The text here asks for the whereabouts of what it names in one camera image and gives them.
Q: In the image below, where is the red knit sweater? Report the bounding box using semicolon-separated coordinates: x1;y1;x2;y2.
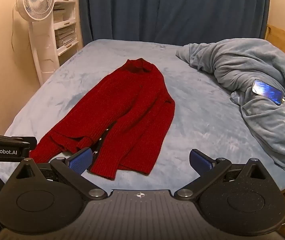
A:
29;58;176;180

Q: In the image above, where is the white standing fan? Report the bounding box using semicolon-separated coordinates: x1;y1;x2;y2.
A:
13;0;59;87

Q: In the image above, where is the white shelf unit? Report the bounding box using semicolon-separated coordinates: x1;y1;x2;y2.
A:
52;0;84;64

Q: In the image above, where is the fan power cord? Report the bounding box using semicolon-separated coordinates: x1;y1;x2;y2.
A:
10;5;16;54

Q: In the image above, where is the stack of books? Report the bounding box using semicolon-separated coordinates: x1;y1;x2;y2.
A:
53;0;76;48

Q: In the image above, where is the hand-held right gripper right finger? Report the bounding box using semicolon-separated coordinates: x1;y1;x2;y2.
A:
175;149;269;201

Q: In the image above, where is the dark blue curtain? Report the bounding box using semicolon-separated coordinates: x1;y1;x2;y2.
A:
78;0;270;47

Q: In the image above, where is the smartphone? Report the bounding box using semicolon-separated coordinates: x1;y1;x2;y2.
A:
252;79;284;106

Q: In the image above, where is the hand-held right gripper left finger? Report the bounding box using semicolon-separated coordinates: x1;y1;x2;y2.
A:
14;147;108;201

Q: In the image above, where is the light blue bed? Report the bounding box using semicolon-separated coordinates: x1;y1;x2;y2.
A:
0;39;285;198

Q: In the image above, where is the grey-blue fleece blanket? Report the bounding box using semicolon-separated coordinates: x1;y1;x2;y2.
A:
176;38;285;180

